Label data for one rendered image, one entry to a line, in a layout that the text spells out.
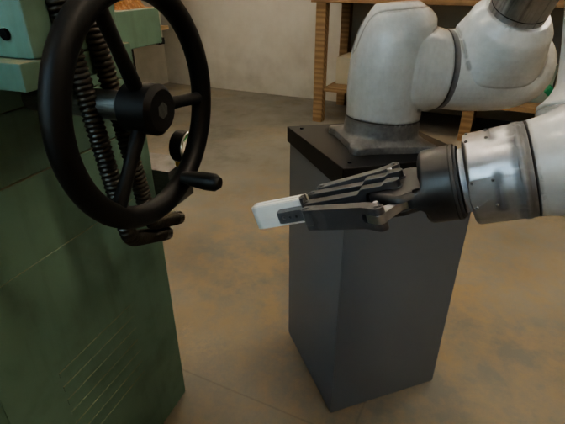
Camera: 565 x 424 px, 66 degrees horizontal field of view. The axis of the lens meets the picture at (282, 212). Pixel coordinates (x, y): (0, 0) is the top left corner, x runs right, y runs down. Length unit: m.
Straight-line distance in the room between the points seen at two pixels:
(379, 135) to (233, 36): 3.44
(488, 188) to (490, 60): 0.51
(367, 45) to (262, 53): 3.27
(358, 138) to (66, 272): 0.58
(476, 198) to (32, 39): 0.47
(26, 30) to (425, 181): 0.43
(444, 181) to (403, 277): 0.58
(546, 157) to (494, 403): 0.97
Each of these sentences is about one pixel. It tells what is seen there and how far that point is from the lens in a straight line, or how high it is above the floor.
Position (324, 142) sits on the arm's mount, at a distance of 0.94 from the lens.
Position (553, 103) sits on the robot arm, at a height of 0.82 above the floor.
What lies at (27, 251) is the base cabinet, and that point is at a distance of 0.70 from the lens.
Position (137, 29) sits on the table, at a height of 0.87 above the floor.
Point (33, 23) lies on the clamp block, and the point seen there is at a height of 0.90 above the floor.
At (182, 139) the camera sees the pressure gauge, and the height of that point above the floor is 0.68.
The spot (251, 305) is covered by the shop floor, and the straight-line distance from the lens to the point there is 1.47.
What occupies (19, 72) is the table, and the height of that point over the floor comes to 0.86.
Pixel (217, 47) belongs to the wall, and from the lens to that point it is 4.36.
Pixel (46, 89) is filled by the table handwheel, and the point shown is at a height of 0.86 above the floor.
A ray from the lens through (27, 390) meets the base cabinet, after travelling 0.79.
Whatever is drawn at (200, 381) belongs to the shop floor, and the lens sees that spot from 1.27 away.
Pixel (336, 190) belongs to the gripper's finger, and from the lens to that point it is 0.50.
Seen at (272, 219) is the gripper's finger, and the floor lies 0.69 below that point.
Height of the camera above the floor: 0.95
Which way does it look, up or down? 28 degrees down
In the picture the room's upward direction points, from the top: straight up
